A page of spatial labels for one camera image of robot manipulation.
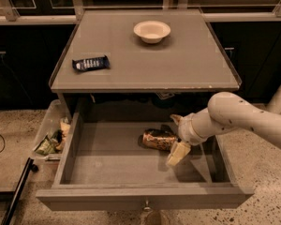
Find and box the grey wooden cabinet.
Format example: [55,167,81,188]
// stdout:
[48,8,243,124]

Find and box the grey open top drawer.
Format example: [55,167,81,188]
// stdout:
[36,97,255,212]

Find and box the black metal bar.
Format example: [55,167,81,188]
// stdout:
[1,157,38,225]

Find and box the orange crushed soda can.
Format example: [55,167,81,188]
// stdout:
[142,128,178,151]

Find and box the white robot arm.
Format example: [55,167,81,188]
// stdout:
[167,85,281,166]

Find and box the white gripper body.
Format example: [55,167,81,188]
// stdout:
[178,112,209,145]

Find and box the dark blue snack bar wrapper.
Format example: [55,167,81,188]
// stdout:
[72,55,110,72]

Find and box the clear plastic storage bin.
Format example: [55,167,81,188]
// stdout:
[31,99,67,161]

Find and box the green snack packet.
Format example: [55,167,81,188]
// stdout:
[35,136,60,156]

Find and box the yellow snack packet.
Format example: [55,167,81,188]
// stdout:
[55,118,70,151]

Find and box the white paper bowl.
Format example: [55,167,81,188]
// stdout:
[133,21,170,44]

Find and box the metal drawer pull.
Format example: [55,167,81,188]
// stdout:
[142,201,153,212]

